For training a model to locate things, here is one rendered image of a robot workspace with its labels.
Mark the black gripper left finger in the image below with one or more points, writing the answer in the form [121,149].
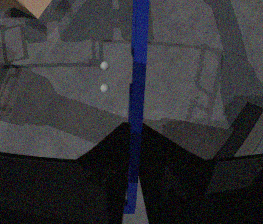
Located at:
[91,189]

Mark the navy glasses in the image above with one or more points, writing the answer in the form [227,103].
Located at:
[139,37]

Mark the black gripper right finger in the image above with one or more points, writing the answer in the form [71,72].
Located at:
[181,188]

